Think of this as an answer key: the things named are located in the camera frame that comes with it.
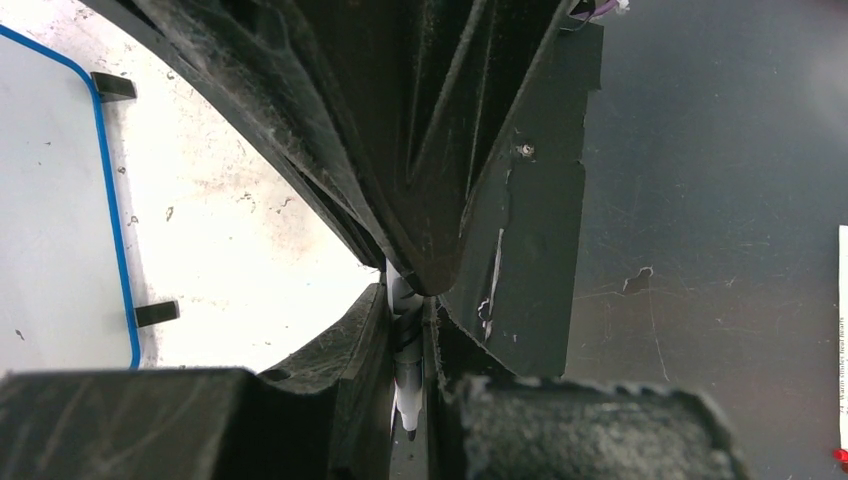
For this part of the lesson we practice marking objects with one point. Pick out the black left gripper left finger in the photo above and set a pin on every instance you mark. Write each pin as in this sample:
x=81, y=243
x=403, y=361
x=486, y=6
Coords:
x=324, y=412

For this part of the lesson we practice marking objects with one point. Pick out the white marker pen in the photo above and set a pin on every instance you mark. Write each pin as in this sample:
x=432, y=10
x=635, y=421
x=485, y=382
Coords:
x=405, y=307

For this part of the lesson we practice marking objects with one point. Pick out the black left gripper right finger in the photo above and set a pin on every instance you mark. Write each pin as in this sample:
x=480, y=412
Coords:
x=485, y=422

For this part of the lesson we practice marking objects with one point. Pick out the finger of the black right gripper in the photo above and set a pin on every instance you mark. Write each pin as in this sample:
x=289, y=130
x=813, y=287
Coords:
x=383, y=114

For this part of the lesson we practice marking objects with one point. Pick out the blue framed whiteboard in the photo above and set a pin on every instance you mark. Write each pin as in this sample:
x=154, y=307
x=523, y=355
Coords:
x=66, y=298

